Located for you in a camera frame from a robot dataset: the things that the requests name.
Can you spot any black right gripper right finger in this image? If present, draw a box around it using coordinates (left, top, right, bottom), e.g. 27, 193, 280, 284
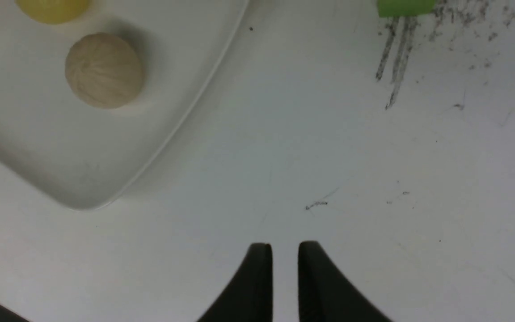
298, 241, 390, 322

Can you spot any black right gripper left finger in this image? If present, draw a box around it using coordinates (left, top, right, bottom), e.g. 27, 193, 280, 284
199, 243, 273, 322

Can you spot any white steamed bun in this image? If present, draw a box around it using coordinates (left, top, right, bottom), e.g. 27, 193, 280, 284
64, 33, 146, 109

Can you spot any yellow steamed bun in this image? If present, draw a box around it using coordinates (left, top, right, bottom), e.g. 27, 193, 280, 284
16, 0, 92, 25

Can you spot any white rectangular plate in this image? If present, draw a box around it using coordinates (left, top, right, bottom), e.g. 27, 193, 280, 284
0, 0, 251, 210

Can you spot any green cube block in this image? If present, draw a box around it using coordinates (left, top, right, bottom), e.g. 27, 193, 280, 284
377, 0, 437, 17

